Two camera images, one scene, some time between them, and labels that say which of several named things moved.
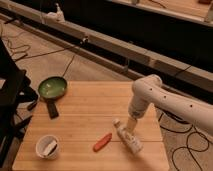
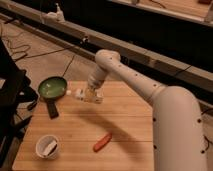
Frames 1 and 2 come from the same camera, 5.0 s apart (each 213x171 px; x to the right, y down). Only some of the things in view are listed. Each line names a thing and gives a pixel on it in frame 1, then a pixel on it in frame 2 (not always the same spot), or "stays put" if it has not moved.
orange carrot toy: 101,142 stays put
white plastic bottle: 129,139 to 79,93
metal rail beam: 131,59 stays put
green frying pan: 51,88 stays put
